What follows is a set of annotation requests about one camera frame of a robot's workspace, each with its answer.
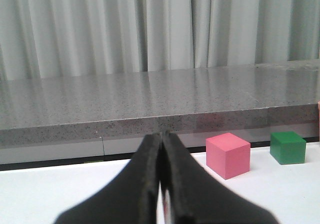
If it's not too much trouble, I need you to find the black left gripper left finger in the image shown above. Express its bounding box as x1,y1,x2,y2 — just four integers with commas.
55,134,161,224

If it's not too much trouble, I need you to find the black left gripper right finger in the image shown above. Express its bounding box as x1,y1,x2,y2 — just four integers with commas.
162,132,278,224

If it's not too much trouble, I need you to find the pink cube block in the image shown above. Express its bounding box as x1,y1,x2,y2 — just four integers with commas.
205,132,251,180

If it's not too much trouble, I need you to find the green cube block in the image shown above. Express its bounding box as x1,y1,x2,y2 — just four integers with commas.
270,131,307,165

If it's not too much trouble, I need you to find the grey stone counter ledge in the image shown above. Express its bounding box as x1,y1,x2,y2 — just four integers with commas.
0,59,320,148

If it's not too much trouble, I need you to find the pink plastic bin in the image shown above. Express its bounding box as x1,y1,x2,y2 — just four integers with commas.
317,101,320,139

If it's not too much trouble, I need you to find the grey pleated curtain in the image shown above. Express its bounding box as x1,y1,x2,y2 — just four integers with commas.
0,0,320,81

